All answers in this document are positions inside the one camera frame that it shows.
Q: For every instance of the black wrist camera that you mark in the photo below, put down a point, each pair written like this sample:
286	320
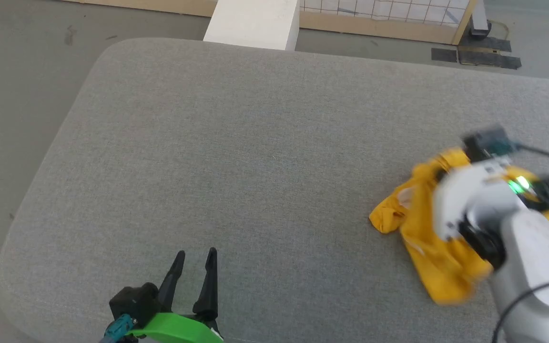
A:
134	300
486	143

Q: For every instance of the grey metal partition stand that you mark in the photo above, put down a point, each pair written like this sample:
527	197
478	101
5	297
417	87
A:
480	21

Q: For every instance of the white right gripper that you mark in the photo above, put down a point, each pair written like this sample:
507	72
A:
474	195

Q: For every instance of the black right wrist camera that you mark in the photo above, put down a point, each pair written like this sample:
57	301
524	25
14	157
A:
486	143

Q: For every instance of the lemon-print grid cloth partition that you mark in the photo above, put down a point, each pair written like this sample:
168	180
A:
384	8

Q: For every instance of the yellow cat-face t-shirt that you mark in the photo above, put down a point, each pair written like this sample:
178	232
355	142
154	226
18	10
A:
427	238

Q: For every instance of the white rectangular block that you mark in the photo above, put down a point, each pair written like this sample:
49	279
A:
255	24

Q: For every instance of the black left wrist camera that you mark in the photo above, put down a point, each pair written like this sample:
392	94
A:
134	300

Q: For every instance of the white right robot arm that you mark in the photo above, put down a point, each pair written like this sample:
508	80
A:
536	267

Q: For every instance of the small black floor tape patch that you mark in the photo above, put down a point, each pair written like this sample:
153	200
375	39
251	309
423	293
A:
444	55

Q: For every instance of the large black floor tape patch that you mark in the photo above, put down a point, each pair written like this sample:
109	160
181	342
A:
489	52

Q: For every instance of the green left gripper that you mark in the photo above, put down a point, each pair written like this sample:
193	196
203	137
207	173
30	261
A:
174	329

